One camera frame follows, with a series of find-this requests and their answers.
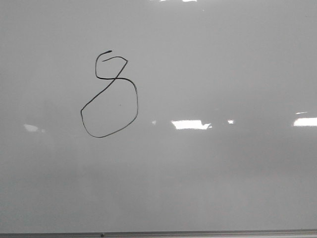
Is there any white glossy whiteboard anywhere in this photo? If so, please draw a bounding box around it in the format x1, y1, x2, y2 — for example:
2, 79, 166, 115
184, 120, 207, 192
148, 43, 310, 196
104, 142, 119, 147
0, 0, 317, 233

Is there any grey aluminium whiteboard frame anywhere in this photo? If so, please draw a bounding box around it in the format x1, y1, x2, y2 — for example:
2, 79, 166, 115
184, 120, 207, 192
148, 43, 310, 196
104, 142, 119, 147
0, 229, 317, 238

